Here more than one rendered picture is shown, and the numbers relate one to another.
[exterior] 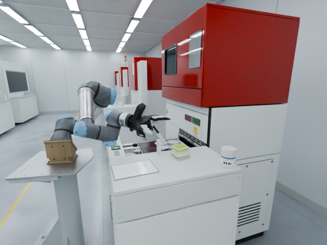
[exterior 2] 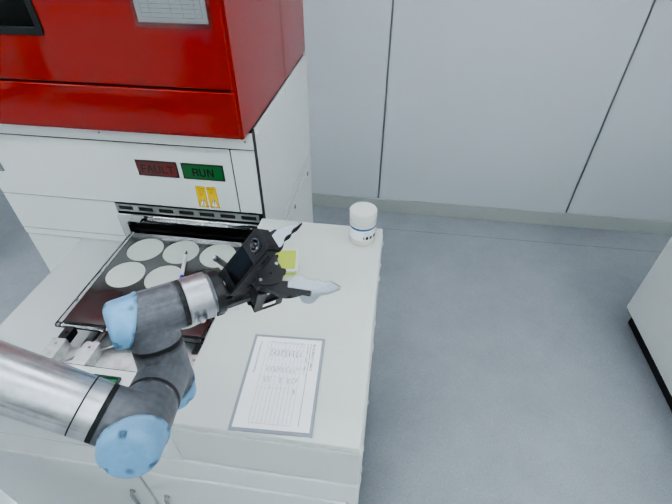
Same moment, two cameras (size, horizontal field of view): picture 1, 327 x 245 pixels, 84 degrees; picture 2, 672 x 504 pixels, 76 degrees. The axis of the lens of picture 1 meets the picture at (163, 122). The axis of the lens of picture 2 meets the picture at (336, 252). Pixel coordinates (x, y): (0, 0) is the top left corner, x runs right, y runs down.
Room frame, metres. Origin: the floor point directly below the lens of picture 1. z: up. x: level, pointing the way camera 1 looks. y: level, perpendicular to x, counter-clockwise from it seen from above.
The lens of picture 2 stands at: (0.51, 0.51, 1.68)
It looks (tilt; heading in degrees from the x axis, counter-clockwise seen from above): 40 degrees down; 297
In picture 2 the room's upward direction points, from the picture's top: straight up
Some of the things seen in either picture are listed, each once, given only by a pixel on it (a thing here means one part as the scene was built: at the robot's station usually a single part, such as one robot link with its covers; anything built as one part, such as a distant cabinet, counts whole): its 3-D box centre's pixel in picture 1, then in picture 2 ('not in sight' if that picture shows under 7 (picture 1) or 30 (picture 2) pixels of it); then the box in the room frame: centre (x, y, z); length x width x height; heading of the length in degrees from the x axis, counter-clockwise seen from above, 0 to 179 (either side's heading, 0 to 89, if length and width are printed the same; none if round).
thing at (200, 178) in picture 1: (172, 175); (300, 324); (0.88, -0.05, 0.89); 0.62 x 0.35 x 0.14; 109
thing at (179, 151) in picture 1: (180, 151); (282, 270); (0.95, -0.09, 1.00); 0.07 x 0.07 x 0.07; 28
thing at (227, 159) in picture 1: (227, 156); (362, 223); (0.85, -0.33, 1.01); 0.07 x 0.07 x 0.10
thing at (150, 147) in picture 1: (165, 148); (164, 278); (1.28, -0.01, 0.90); 0.34 x 0.34 x 0.01; 19
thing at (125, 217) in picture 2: (189, 144); (190, 231); (1.36, -0.21, 0.89); 0.44 x 0.02 x 0.10; 19
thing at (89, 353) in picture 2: (128, 149); (84, 360); (1.25, 0.26, 0.89); 0.08 x 0.03 x 0.03; 109
